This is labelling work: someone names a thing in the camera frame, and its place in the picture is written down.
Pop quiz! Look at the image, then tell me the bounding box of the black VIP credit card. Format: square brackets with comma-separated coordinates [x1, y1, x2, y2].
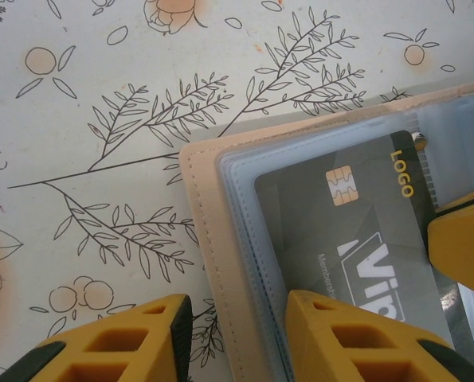
[253, 130, 474, 353]

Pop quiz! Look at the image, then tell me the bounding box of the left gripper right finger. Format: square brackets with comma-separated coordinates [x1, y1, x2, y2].
[285, 289, 474, 382]

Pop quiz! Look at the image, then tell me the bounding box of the beige leather card holder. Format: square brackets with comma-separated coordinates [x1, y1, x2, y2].
[178, 79, 474, 382]

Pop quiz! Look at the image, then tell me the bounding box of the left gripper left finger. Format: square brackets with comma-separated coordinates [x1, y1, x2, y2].
[0, 293, 194, 382]

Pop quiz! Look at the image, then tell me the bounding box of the floral table mat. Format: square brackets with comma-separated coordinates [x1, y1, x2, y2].
[0, 0, 474, 382]

